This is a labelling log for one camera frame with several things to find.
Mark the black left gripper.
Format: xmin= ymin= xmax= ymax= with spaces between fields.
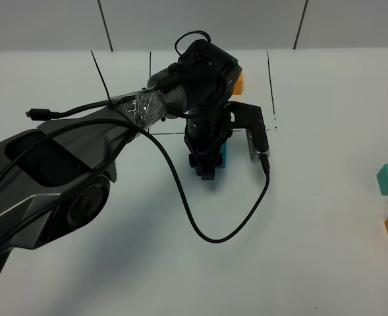
xmin=184 ymin=104 xmax=231 ymax=180

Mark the template orange block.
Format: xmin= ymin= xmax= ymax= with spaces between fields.
xmin=233 ymin=73 xmax=244 ymax=95

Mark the blue block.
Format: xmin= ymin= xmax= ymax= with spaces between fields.
xmin=216 ymin=142 xmax=227 ymax=169

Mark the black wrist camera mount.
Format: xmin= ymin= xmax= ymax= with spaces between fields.
xmin=229 ymin=101 xmax=269 ymax=163

